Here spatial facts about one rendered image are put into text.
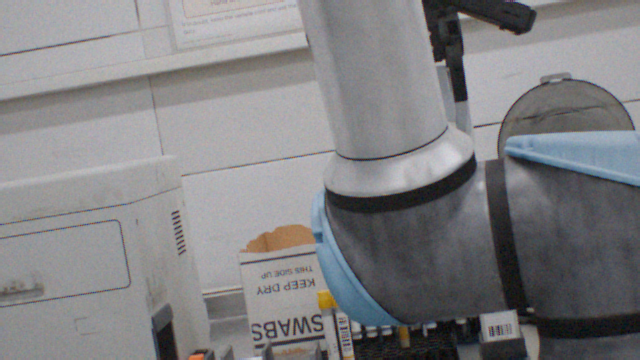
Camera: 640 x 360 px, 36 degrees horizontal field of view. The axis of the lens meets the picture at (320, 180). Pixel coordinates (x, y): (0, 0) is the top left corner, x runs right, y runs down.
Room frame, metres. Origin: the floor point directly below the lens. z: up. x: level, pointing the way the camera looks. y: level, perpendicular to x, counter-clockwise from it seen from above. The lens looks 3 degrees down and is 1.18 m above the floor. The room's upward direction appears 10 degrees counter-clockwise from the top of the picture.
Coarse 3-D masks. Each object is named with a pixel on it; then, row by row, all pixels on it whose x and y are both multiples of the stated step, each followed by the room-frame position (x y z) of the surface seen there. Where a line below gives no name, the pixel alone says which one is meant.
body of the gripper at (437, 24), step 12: (432, 0) 1.08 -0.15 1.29; (432, 12) 1.06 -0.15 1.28; (444, 12) 1.06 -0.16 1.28; (456, 12) 1.07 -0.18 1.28; (432, 24) 1.06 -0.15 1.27; (444, 24) 1.06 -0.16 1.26; (456, 24) 1.06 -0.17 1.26; (432, 36) 1.06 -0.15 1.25; (444, 36) 1.06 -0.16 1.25; (432, 48) 1.06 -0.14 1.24; (444, 48) 1.06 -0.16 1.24
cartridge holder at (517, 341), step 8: (520, 328) 1.11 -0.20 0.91; (480, 336) 1.10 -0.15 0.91; (520, 336) 1.07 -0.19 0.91; (480, 344) 1.09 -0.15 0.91; (488, 344) 1.07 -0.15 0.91; (496, 344) 1.07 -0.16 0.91; (504, 344) 1.07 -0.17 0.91; (512, 344) 1.07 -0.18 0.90; (520, 344) 1.07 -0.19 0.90; (480, 352) 1.12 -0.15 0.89; (488, 352) 1.07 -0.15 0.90; (496, 352) 1.07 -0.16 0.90; (504, 352) 1.07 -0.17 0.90; (512, 352) 1.07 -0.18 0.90; (520, 352) 1.07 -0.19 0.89; (528, 352) 1.08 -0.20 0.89
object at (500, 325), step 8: (496, 312) 1.07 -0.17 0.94; (504, 312) 1.07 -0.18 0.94; (512, 312) 1.07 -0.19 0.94; (480, 320) 1.10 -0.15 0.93; (488, 320) 1.07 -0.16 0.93; (496, 320) 1.07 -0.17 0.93; (504, 320) 1.07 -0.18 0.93; (512, 320) 1.07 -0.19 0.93; (488, 328) 1.07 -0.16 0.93; (496, 328) 1.07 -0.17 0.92; (504, 328) 1.07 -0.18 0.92; (512, 328) 1.07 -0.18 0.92; (488, 336) 1.07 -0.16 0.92; (496, 336) 1.07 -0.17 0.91; (504, 336) 1.07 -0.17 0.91; (512, 336) 1.07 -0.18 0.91
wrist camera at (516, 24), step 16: (448, 0) 1.07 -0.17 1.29; (464, 0) 1.07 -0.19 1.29; (480, 0) 1.07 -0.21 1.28; (496, 0) 1.07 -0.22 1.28; (512, 0) 1.08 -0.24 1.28; (480, 16) 1.08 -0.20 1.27; (496, 16) 1.07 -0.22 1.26; (512, 16) 1.07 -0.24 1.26; (528, 16) 1.07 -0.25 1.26; (512, 32) 1.09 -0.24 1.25; (528, 32) 1.07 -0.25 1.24
